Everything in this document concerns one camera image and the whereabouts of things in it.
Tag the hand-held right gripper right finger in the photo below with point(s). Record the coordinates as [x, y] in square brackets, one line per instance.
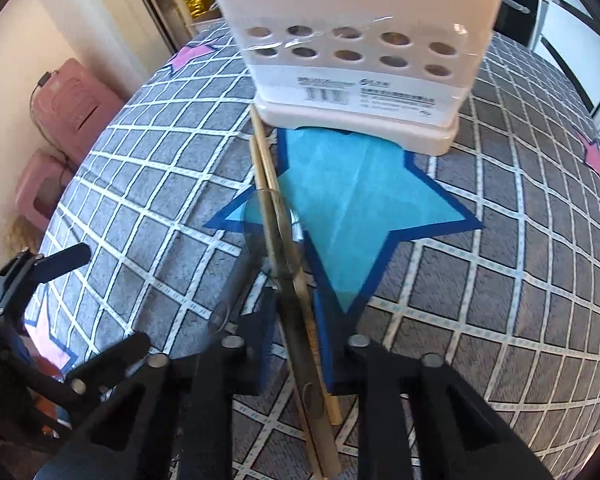
[330, 355]

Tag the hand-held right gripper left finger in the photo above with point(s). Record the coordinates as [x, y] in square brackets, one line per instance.
[259, 345]

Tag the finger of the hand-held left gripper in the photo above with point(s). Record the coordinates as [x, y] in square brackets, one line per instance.
[115, 355]
[65, 259]

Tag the wooden chopstick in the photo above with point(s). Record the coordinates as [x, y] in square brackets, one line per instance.
[257, 175]
[265, 145]

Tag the white utensil holder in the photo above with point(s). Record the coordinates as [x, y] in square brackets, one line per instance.
[360, 5]

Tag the small pink folding stool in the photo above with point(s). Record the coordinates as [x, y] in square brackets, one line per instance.
[40, 185]

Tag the large pink folding stool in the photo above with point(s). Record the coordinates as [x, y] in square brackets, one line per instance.
[80, 105]

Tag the grey checked tablecloth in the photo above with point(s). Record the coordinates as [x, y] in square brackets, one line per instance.
[480, 285]

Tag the black built-in oven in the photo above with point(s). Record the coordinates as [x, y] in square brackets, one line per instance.
[517, 2]

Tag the white refrigerator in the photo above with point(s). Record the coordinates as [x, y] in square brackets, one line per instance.
[580, 20]

